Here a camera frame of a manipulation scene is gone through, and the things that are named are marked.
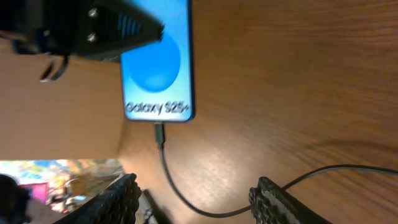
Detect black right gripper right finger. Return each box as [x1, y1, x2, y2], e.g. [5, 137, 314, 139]
[249, 177, 331, 224]

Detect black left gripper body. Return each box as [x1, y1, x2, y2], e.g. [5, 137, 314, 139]
[0, 0, 81, 57]

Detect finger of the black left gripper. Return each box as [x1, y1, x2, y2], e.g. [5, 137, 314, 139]
[74, 0, 164, 61]

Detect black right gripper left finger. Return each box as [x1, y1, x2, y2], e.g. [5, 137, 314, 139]
[54, 174, 142, 224]

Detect blue Galaxy smartphone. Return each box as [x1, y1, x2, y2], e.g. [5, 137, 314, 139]
[121, 0, 195, 123]

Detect black charging cable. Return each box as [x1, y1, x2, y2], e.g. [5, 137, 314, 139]
[154, 121, 398, 218]

